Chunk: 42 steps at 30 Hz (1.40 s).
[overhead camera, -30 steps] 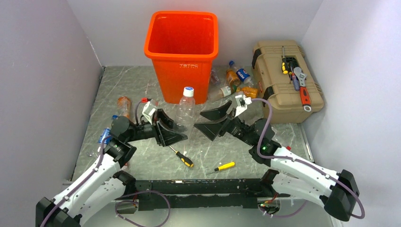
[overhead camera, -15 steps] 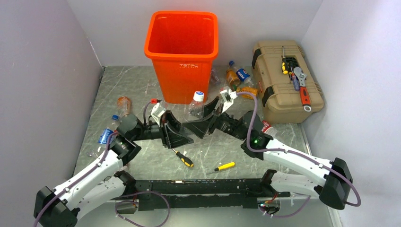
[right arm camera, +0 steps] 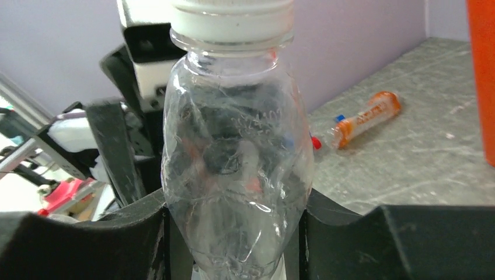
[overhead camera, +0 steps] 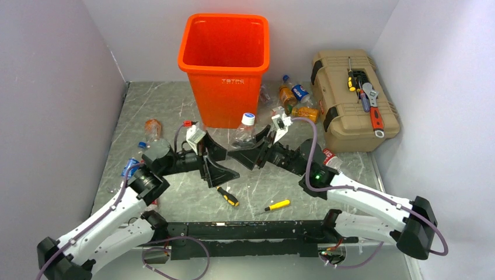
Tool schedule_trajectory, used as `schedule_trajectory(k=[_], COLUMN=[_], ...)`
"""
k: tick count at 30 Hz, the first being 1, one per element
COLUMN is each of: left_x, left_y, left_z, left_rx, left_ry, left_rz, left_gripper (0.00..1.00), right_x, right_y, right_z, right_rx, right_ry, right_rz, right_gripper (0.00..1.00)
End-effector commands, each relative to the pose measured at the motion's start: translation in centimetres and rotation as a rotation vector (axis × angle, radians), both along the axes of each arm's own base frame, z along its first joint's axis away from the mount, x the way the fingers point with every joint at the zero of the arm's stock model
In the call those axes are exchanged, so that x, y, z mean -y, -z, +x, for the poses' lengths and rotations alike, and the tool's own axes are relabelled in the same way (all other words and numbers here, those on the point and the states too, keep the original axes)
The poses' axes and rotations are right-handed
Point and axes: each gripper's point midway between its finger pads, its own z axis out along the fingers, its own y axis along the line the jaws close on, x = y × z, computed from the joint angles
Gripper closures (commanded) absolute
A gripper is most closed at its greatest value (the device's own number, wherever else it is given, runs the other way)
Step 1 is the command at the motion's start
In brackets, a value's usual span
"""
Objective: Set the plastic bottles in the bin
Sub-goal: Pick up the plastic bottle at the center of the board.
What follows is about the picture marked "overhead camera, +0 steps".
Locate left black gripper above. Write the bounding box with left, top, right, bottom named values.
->
left=159, top=130, right=239, bottom=186

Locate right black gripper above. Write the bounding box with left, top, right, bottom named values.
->
left=228, top=125, right=306, bottom=177

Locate orange label bottle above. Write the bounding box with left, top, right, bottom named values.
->
left=144, top=118, right=162, bottom=143

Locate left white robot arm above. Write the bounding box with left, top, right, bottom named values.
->
left=36, top=131, right=240, bottom=279

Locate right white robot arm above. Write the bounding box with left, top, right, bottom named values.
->
left=227, top=127, right=449, bottom=260

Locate crushed clear bottle behind bin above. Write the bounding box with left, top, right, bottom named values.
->
left=259, top=84, right=273, bottom=106

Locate orange plastic bin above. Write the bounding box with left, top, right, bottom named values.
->
left=177, top=13, right=270, bottom=128

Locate black yellow screwdriver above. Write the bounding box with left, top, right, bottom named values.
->
left=217, top=187, right=239, bottom=207

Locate white label clear bottle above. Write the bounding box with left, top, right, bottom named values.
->
left=269, top=106, right=287, bottom=119

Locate orange bottle blue cap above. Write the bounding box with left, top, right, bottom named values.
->
left=279, top=75, right=298, bottom=107

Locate small yellow screwdriver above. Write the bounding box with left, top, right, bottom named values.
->
left=258, top=199, right=291, bottom=215

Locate small orange juice bottle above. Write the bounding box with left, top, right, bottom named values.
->
left=290, top=107, right=319, bottom=124

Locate Pepsi bottle near toolbox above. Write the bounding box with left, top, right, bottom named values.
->
left=291, top=84, right=312, bottom=104

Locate red label water bottle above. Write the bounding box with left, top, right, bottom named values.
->
left=146, top=199, right=159, bottom=211

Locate blue cap bottle left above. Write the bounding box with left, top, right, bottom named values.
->
left=121, top=142, right=148, bottom=179

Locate tan plastic toolbox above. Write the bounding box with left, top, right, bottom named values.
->
left=311, top=49, right=400, bottom=153

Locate yellow screwdriver on toolbox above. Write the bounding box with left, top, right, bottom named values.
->
left=347, top=57, right=356, bottom=92

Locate blue red screwdriver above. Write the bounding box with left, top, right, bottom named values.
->
left=356, top=76, right=371, bottom=113

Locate orange adjustable wrench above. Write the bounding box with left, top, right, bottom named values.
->
left=362, top=83, right=385, bottom=138

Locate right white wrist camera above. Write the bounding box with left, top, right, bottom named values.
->
left=271, top=113, right=293, bottom=143

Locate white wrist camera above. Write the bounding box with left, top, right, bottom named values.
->
left=183, top=120, right=206, bottom=155
left=271, top=113, right=293, bottom=143

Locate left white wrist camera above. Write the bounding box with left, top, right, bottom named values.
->
left=183, top=120, right=206, bottom=155

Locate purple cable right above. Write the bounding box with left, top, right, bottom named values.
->
left=292, top=117, right=449, bottom=270

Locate black base frame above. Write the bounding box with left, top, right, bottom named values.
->
left=140, top=211, right=357, bottom=260

